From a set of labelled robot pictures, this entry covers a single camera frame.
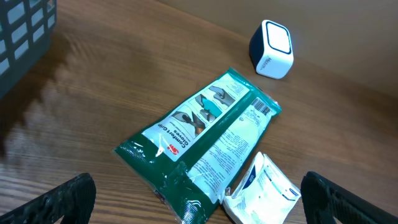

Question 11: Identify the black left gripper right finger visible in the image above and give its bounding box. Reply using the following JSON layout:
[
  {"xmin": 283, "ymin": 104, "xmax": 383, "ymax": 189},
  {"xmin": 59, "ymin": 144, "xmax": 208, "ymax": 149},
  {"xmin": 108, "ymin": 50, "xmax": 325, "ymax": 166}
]
[{"xmin": 300, "ymin": 171, "xmax": 397, "ymax": 224}]

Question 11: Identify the white barcode scanner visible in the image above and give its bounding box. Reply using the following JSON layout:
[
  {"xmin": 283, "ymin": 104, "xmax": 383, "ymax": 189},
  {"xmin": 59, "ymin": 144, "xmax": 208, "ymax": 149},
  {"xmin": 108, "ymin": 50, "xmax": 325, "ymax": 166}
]
[{"xmin": 249, "ymin": 20, "xmax": 294, "ymax": 79}]

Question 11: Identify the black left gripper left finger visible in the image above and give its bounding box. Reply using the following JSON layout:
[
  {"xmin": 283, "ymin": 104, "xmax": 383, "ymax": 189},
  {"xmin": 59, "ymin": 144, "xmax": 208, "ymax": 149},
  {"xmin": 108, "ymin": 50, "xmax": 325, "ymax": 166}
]
[{"xmin": 1, "ymin": 173, "xmax": 96, "ymax": 224}]

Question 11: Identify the grey plastic shopping basket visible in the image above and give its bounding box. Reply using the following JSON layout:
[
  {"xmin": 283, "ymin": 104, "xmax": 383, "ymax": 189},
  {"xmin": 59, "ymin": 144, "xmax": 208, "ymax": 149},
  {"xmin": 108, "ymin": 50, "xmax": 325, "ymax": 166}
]
[{"xmin": 1, "ymin": 0, "xmax": 57, "ymax": 96}]

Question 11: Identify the white paper packet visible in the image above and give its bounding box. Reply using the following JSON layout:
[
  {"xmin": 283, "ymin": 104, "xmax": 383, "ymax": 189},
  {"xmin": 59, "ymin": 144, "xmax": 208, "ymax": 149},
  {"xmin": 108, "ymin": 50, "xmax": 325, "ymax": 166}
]
[{"xmin": 222, "ymin": 152, "xmax": 301, "ymax": 224}]

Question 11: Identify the green gloves packet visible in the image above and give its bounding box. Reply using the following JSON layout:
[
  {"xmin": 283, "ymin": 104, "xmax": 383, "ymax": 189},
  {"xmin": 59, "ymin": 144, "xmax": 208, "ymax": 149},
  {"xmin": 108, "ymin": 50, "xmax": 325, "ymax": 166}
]
[{"xmin": 114, "ymin": 69, "xmax": 282, "ymax": 223}]

